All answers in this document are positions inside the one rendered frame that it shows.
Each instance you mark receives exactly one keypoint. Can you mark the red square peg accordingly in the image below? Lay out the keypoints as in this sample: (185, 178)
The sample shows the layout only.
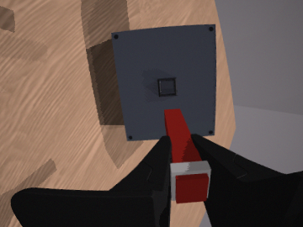
(190, 176)

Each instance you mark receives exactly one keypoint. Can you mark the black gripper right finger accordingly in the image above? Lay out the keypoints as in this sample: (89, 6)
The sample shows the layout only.
(243, 193)

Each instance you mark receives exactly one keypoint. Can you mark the grey sloped panel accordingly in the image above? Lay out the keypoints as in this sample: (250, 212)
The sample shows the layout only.
(166, 68)

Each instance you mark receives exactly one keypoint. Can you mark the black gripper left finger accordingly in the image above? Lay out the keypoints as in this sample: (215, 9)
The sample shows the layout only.
(142, 199)

